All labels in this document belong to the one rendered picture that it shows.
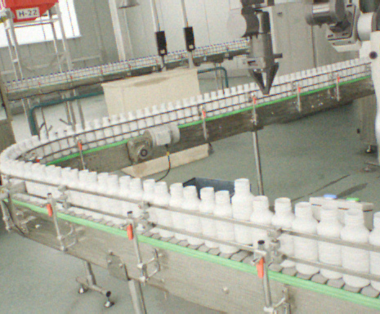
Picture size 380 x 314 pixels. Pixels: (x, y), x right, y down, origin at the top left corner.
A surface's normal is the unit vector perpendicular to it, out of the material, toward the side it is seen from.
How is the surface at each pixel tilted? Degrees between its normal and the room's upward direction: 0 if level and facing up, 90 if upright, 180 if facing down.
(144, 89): 90
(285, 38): 90
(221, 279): 90
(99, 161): 90
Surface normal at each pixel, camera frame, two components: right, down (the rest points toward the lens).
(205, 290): -0.66, 0.29
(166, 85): 0.50, 0.15
